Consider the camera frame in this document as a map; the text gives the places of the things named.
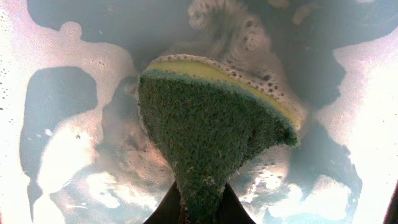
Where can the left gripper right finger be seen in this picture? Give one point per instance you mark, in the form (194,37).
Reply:
(230,210)

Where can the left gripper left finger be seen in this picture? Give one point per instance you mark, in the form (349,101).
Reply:
(169,210)

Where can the green yellow sponge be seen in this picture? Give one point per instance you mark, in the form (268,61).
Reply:
(207,119)

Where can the rectangular tray with soapy water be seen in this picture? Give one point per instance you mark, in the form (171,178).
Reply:
(74,148)

